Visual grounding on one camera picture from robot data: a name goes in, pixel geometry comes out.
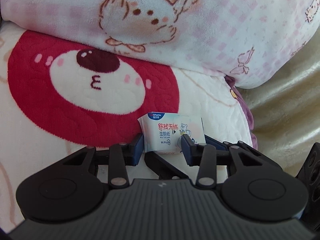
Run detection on white wet tissue pack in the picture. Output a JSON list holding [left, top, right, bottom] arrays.
[[138, 112, 205, 154]]

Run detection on red bear print blanket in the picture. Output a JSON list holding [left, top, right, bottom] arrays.
[[1, 22, 257, 231]]

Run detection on pink checkered bunny pillow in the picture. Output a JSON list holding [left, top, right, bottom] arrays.
[[1, 0, 319, 88]]

